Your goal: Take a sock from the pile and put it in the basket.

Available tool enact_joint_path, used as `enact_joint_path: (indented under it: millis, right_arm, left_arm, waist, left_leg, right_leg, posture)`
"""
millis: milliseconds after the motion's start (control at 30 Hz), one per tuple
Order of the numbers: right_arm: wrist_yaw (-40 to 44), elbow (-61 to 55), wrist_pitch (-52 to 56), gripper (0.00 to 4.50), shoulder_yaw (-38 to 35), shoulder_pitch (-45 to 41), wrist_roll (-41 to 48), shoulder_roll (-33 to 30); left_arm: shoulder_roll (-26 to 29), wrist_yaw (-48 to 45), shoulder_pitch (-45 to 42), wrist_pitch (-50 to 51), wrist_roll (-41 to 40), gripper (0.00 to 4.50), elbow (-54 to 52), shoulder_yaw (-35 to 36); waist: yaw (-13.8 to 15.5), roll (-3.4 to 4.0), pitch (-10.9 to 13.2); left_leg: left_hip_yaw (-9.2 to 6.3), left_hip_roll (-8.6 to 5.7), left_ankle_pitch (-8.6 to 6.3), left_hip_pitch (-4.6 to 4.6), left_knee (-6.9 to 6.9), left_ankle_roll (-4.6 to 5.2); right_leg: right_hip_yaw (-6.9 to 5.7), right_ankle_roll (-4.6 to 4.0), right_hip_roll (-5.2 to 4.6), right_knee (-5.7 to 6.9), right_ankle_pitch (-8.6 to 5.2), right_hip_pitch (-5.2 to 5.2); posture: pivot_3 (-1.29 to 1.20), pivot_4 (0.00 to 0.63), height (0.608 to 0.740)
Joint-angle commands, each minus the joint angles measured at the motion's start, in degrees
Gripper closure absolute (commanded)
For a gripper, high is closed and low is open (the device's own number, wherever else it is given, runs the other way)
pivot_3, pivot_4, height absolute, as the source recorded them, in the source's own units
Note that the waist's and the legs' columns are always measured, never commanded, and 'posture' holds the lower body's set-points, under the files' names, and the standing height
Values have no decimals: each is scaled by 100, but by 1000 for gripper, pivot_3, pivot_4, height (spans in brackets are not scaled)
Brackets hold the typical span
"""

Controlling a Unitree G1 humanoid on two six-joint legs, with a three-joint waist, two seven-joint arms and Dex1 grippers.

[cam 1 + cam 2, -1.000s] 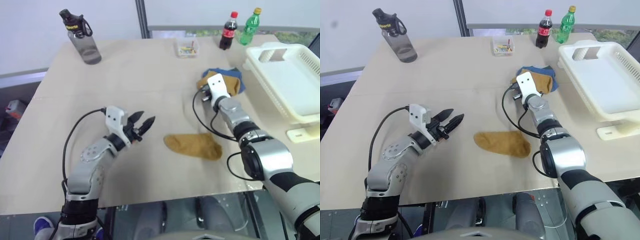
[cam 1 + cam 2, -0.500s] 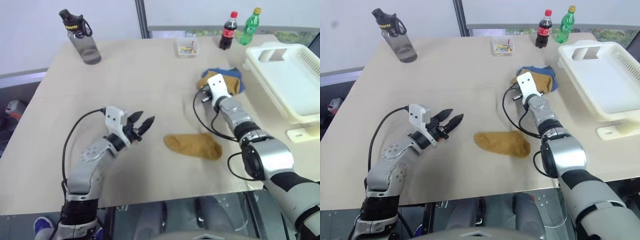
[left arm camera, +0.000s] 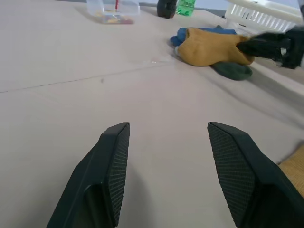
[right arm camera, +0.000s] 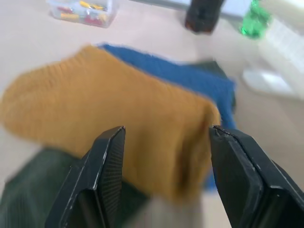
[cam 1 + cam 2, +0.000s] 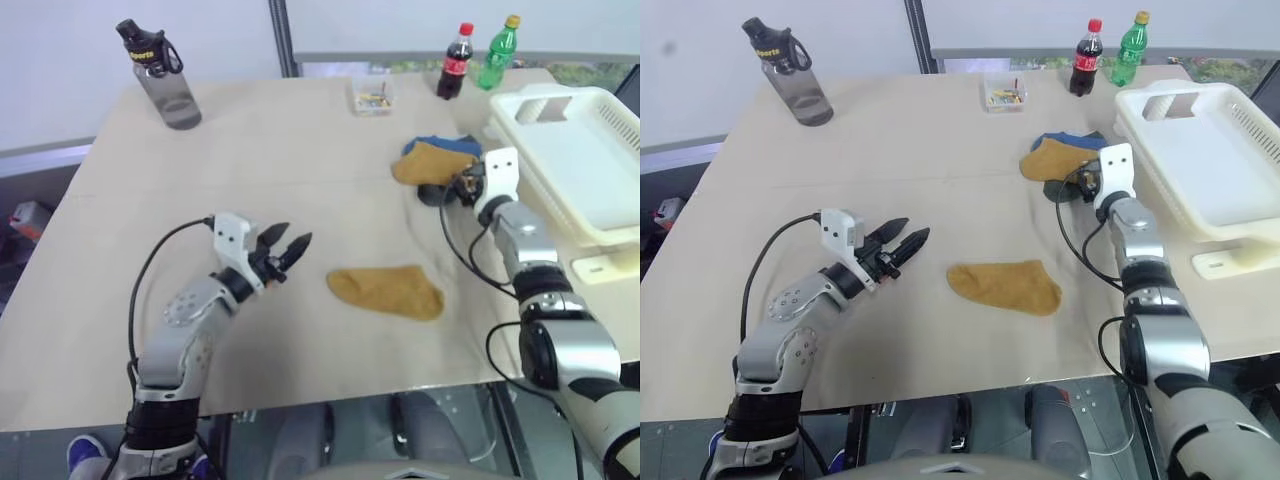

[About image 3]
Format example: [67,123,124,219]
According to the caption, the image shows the colourful small pieces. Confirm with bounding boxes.
[95,13,135,25]

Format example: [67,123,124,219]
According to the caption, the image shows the white plastic slatted basket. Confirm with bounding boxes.
[224,0,304,33]

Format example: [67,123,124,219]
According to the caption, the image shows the blue sock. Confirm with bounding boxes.
[170,25,237,48]

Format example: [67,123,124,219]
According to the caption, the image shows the green plastic bottle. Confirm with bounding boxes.
[176,0,196,16]

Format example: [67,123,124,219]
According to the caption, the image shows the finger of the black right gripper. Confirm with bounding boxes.
[244,32,292,46]
[237,42,283,62]

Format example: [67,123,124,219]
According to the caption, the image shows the black rounded object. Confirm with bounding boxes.
[156,0,178,19]

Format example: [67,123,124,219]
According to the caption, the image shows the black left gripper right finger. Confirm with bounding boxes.
[207,121,304,228]

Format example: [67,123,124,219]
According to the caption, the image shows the mustard yellow sock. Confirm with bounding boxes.
[277,144,304,198]
[177,28,255,67]

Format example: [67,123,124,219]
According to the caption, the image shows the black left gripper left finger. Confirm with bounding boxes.
[46,122,131,228]

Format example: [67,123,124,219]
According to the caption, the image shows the clear plastic box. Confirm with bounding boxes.
[86,0,141,25]

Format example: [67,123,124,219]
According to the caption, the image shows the dark green sock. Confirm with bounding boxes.
[212,62,253,81]

